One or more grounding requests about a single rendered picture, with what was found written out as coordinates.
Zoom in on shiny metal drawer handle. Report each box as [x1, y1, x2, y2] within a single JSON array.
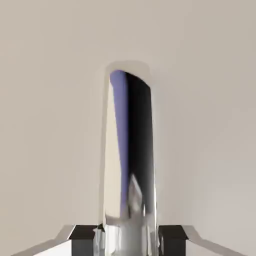
[[95, 60, 161, 256]]

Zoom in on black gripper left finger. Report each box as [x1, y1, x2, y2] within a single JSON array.
[[10, 224, 99, 256]]

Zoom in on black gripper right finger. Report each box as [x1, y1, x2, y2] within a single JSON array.
[[157, 224, 248, 256]]

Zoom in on beige drawer front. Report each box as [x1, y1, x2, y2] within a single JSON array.
[[0, 0, 256, 256]]

